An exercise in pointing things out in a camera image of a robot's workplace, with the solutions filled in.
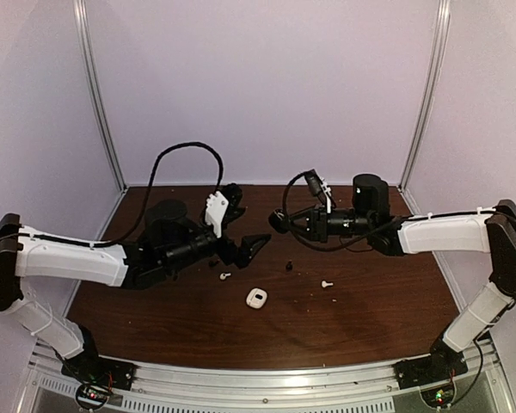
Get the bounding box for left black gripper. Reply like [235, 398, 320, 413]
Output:
[163, 224, 271, 271]

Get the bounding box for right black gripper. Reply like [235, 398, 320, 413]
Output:
[281, 203, 373, 243]

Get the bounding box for black earbud charging case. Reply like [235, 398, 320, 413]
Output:
[268, 209, 288, 234]

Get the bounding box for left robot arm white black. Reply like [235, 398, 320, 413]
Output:
[0, 193, 271, 382]

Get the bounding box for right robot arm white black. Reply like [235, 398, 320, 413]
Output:
[269, 170, 516, 380]

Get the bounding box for white earbud charging case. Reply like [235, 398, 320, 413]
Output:
[246, 287, 268, 310]

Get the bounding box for right black camera cable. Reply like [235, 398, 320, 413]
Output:
[281, 170, 396, 253]

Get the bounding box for black camera cable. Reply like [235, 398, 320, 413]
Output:
[281, 170, 396, 253]
[92, 142, 225, 250]

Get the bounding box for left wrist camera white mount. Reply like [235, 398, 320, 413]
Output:
[204, 183, 243, 238]

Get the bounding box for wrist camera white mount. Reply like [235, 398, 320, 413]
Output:
[304, 170, 333, 213]
[204, 183, 243, 238]

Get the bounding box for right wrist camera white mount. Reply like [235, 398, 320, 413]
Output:
[304, 170, 333, 213]

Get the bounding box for left black camera cable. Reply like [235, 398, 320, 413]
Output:
[92, 142, 225, 250]

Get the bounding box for right aluminium frame post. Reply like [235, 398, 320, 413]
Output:
[398, 0, 452, 193]

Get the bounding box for aluminium frame post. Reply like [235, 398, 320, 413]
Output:
[398, 0, 452, 193]
[72, 0, 127, 193]

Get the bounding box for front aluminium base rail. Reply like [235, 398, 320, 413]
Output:
[25, 335, 504, 413]

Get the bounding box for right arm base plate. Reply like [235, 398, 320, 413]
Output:
[393, 354, 468, 390]

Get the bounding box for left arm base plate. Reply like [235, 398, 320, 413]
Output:
[61, 356, 136, 391]

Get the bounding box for left aluminium frame post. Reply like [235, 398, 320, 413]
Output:
[72, 0, 127, 193]

